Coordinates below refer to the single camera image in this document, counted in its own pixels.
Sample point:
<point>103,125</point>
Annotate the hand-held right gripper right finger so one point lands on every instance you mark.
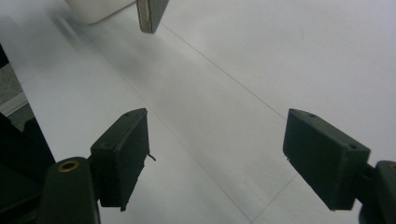
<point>323,158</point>

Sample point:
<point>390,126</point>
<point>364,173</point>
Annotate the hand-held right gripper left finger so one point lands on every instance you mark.
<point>121,161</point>

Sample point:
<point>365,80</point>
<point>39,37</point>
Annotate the white plastic storage bin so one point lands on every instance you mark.
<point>93,11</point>

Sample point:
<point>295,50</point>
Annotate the dark block pale edge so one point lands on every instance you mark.
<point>157,12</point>

